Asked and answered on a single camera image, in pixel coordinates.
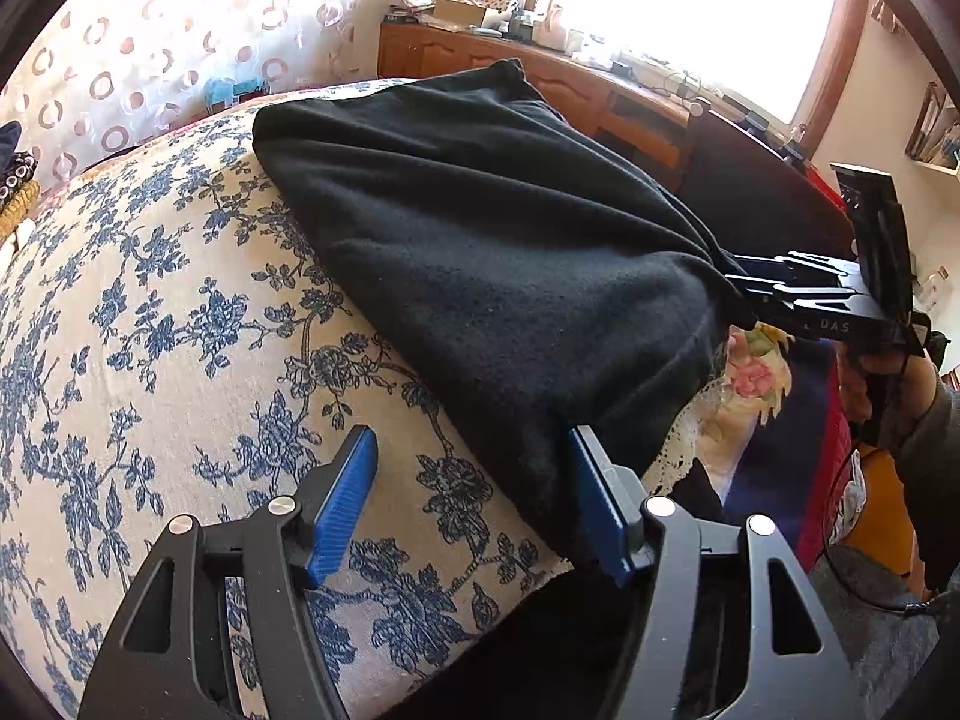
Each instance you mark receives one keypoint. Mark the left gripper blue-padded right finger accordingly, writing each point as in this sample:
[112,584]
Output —
[721,621]

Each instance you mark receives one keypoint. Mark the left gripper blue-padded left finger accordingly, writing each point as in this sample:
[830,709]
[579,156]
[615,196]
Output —
[167,651]

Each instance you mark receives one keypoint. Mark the black garment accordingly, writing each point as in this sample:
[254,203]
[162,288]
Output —
[535,280]

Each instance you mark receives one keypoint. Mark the stack of folded clothes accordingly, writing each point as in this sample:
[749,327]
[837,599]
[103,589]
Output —
[19,190]

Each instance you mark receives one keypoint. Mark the right hand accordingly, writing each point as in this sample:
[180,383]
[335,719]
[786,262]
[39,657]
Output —
[891,389]

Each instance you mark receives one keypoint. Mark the floral pink bedspread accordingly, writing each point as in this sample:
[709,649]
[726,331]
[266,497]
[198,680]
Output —
[715,426]

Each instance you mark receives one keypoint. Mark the navy blue bed sheet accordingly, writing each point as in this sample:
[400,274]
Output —
[787,465]

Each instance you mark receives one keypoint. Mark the long wooden sideboard cabinet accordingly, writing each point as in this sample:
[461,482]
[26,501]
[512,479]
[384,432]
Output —
[640,125]

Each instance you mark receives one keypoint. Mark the blue floral white quilt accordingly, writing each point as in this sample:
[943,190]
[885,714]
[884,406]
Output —
[170,344]

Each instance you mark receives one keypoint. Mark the pink bottle on sideboard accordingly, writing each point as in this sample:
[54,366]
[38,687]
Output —
[551,32]

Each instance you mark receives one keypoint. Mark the cardboard box on sideboard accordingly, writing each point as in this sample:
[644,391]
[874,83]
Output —
[459,13]

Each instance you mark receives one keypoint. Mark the teal object behind bed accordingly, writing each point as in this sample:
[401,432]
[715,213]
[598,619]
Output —
[221,93]

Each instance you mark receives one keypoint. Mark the circle-pattern sheer curtain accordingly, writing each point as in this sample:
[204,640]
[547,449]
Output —
[106,75]

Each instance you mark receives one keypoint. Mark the window with wooden frame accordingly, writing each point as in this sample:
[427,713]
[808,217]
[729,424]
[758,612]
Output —
[788,59]

